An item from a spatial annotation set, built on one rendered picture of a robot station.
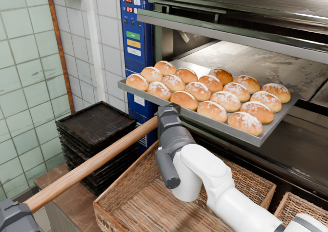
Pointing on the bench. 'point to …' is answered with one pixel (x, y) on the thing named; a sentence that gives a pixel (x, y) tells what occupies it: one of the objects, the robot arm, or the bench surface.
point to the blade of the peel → (267, 128)
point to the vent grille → (142, 137)
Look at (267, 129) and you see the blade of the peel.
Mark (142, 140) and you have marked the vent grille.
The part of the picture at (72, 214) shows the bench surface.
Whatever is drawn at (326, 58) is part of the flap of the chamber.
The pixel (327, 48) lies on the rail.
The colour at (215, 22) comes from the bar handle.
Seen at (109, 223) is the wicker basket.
